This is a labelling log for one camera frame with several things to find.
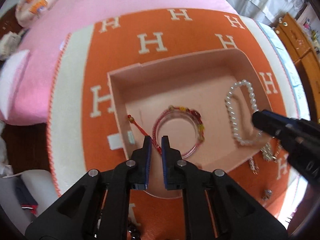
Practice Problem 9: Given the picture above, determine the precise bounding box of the pink bed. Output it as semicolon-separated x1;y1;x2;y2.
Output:
1;0;235;125

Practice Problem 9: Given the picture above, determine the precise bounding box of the rhinestone leaf hair comb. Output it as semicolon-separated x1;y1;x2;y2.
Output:
260;140;282;163

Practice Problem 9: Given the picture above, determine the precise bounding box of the small silver earring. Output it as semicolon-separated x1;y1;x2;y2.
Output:
262;189;272;201

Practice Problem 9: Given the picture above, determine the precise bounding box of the folded clothes pile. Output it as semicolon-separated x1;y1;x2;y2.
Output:
0;31;21;61

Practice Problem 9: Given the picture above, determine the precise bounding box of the pink jewelry tray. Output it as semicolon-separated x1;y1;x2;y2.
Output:
107;48;273;199

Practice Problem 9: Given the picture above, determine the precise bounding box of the bear print rolled quilt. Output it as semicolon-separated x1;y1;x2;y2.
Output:
15;0;58;28

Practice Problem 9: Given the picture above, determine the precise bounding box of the white blue patterned sheet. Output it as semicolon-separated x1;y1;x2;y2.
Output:
256;22;311;121

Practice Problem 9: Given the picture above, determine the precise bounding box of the white pearl bracelet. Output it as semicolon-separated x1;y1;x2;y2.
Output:
224;79;263;146

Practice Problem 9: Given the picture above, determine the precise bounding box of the small gold hair clip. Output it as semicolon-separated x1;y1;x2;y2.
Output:
248;157;259;174

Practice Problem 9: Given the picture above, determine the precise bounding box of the wooden dresser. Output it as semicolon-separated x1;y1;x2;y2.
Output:
275;13;320;123

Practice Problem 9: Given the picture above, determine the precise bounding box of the orange H-pattern blanket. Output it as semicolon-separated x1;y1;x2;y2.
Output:
46;8;311;240

